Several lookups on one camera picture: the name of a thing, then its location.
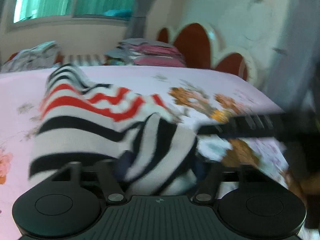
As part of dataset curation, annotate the window with green shutters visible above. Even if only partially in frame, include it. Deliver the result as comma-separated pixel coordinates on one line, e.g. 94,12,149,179
1,0,135,32

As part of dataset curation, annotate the stack of folded pink clothes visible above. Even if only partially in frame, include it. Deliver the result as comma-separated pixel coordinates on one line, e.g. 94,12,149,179
104,38,186,67

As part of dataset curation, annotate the right grey curtain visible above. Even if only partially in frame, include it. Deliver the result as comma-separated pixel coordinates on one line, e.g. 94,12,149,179
124,0,171,39

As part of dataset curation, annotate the pink floral bedsheet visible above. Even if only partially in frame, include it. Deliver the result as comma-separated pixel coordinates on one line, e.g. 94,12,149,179
1,66,280,239

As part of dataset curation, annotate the crumpled grey white clothes pile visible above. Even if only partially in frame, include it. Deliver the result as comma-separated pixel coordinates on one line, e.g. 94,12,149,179
1,41,62,74

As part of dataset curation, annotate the colourful patterned cloth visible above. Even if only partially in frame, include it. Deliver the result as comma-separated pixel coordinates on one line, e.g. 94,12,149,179
105,56,127,66

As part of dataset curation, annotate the grey white striped cloth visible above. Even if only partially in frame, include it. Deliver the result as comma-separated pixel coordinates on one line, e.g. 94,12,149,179
62,54,106,67

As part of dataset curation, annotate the striped red black white sweater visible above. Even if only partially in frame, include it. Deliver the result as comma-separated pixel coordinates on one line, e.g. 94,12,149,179
29,65,197,196

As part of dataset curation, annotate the red white scalloped headboard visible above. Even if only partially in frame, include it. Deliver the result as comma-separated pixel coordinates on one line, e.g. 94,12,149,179
157,22,259,87

